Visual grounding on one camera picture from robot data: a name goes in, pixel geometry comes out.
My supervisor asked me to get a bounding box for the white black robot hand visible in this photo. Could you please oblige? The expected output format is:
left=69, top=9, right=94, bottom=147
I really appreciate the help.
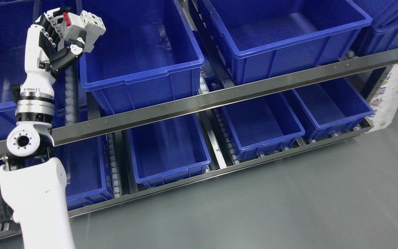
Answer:
left=19, top=7, right=87, bottom=102

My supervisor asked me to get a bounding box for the grey circuit breaker red switch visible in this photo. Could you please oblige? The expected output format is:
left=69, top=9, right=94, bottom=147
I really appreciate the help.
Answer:
left=59, top=10, right=106, bottom=53

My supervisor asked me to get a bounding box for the steel shelf rack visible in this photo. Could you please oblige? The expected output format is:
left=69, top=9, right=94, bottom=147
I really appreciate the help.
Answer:
left=0, top=0, right=398, bottom=247

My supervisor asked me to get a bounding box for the blue bin upper left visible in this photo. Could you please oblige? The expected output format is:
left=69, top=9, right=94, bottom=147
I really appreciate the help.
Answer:
left=0, top=0, right=76, bottom=140

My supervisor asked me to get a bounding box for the blue bin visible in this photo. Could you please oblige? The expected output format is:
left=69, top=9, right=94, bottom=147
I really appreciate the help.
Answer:
left=76, top=0, right=205, bottom=115
left=219, top=93, right=305, bottom=161
left=127, top=114, right=211, bottom=188
left=350, top=0, right=398, bottom=56
left=55, top=136, right=115, bottom=211
left=0, top=0, right=76, bottom=140
left=283, top=77, right=374, bottom=140
left=197, top=0, right=372, bottom=85

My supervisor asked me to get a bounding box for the blue bin upper middle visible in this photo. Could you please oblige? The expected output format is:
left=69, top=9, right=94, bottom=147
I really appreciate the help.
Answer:
left=76, top=0, right=205, bottom=115

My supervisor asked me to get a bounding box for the blue bin lower left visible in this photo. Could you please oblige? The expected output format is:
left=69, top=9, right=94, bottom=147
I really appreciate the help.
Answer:
left=55, top=136, right=115, bottom=211

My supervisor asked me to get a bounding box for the blue bin lower middle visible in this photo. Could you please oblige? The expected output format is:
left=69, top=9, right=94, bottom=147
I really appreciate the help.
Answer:
left=127, top=114, right=211, bottom=188

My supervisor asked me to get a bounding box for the blue bin upper right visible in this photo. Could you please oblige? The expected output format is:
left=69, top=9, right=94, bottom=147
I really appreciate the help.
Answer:
left=197, top=0, right=372, bottom=85

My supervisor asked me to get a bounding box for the blue bin lower centre right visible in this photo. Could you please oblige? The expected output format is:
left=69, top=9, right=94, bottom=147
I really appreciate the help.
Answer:
left=219, top=93, right=305, bottom=161

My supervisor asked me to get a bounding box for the blue bin far right top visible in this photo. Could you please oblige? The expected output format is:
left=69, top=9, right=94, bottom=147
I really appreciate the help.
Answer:
left=350, top=0, right=398, bottom=56

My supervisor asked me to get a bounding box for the white patterned shelf post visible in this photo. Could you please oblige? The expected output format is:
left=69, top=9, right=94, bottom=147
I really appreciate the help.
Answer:
left=369, top=64, right=398, bottom=132

